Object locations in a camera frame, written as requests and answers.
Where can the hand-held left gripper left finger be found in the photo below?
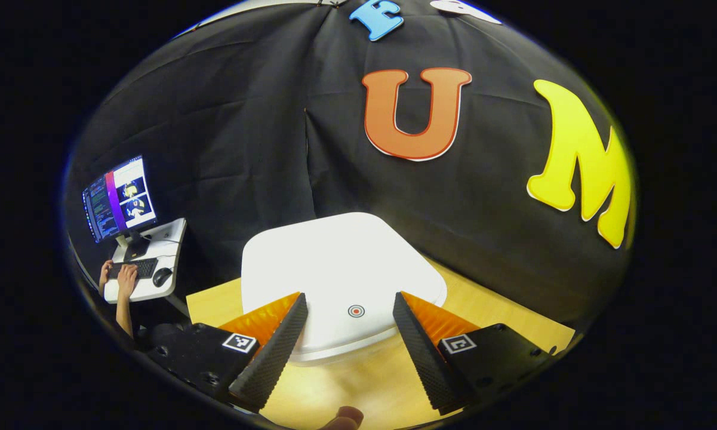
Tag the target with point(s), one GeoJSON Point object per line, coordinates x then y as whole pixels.
{"type": "Point", "coordinates": [277, 358]}

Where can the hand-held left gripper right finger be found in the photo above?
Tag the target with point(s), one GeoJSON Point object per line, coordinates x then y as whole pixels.
{"type": "Point", "coordinates": [421, 358]}

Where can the white desktop garbage bin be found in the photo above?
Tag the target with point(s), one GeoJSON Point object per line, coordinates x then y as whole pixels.
{"type": "Point", "coordinates": [334, 263]}

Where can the wooden desktop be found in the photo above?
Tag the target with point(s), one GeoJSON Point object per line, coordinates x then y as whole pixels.
{"type": "Point", "coordinates": [358, 388]}

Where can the black computer mouse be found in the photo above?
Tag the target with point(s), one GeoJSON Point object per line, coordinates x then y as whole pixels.
{"type": "Point", "coordinates": [162, 277]}

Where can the black keyboard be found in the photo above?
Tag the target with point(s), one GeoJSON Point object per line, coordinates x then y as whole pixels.
{"type": "Point", "coordinates": [143, 267]}

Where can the computer monitor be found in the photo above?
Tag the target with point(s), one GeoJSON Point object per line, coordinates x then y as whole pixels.
{"type": "Point", "coordinates": [122, 197]}

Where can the black backdrop cloth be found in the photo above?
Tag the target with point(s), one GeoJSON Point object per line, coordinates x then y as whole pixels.
{"type": "Point", "coordinates": [245, 119]}

